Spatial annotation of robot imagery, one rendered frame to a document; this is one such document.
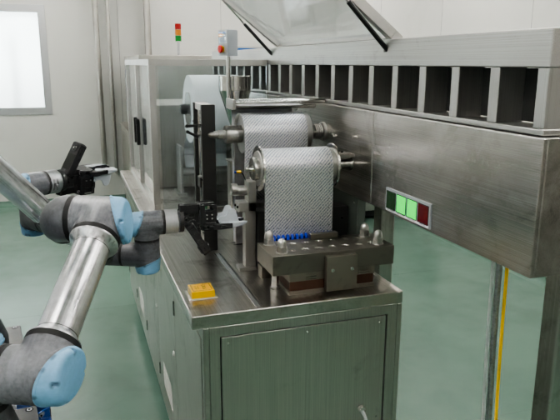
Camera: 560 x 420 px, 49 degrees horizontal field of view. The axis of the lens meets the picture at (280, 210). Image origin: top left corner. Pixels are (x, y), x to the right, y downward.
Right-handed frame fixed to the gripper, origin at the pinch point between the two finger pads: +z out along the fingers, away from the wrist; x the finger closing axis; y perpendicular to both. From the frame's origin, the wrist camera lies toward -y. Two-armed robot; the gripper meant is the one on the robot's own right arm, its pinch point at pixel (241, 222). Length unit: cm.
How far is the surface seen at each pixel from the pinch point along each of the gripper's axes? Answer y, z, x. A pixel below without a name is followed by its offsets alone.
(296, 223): -1.8, 18.6, -0.2
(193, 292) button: -17.0, -18.4, -12.9
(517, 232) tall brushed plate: 13, 40, -79
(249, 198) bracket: 6.1, 4.8, 7.0
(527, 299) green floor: -106, 242, 142
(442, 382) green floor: -108, 121, 62
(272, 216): 1.3, 10.5, -0.2
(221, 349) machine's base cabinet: -30.7, -13.2, -24.6
